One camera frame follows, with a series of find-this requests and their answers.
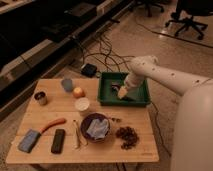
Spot black brush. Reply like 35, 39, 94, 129
111, 82, 121, 91

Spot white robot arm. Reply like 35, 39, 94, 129
118, 55, 213, 99

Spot green plastic tray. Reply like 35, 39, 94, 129
98, 72, 151, 107

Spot black power adapter box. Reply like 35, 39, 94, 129
81, 63, 97, 78

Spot white round container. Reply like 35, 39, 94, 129
74, 97, 90, 113

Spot bunch of dark grapes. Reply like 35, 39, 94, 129
116, 126, 139, 150

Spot dark bowl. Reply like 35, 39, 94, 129
80, 113, 110, 142

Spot orange apple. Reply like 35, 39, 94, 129
73, 87, 85, 98

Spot blue cloth in bowl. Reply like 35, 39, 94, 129
86, 119, 109, 139

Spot blue-grey plastic cup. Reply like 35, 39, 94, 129
61, 78, 73, 92

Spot metal tongs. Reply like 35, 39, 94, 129
73, 120, 88, 149

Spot wooden table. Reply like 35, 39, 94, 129
5, 78, 160, 166

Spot small metal cup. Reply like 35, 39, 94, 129
34, 91, 47, 106

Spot black remote control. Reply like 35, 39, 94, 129
51, 129, 65, 154

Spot black office chair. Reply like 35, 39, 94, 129
165, 0, 213, 40

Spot black floor cables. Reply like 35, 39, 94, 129
71, 33, 138, 73

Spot cleaver with orange handle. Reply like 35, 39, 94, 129
18, 118, 66, 153

